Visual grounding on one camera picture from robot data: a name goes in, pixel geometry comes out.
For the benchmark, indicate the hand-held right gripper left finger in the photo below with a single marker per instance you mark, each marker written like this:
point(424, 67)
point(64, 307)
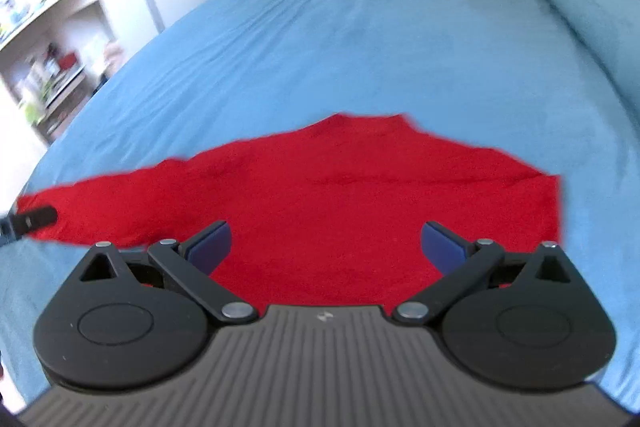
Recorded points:
point(212, 248)

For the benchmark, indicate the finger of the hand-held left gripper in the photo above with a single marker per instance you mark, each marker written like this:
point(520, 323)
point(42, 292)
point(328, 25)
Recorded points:
point(30, 218)

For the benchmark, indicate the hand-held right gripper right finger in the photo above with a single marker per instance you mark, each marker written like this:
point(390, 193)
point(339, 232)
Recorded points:
point(441, 249)

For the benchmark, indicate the red sweater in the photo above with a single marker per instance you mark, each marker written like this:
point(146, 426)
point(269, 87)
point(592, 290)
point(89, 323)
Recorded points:
point(320, 207)

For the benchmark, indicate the white shelf unit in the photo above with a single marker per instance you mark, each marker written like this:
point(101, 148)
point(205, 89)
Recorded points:
point(47, 27)

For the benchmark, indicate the blue bed sheet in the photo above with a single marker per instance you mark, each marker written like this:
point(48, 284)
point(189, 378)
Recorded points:
point(310, 47)

